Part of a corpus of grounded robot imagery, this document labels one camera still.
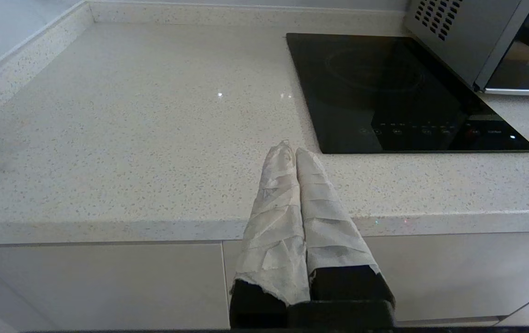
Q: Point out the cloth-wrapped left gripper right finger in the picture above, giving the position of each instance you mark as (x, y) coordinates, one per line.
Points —
(329, 226)

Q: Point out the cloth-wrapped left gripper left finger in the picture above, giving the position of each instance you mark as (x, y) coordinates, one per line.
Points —
(273, 231)

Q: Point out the silver black microwave oven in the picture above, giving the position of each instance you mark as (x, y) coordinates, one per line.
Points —
(463, 37)

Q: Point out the black glass induction cooktop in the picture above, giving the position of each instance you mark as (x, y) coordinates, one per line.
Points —
(384, 92)

